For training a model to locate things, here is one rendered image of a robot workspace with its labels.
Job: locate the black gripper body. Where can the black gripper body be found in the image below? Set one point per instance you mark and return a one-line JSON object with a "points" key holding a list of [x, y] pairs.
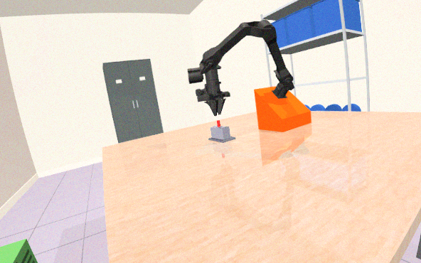
{"points": [[214, 93]]}

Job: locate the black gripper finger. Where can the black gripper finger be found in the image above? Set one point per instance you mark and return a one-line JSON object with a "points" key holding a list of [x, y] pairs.
{"points": [[214, 106], [220, 105]]}

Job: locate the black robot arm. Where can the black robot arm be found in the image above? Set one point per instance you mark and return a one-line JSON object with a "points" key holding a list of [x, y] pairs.
{"points": [[209, 65]]}

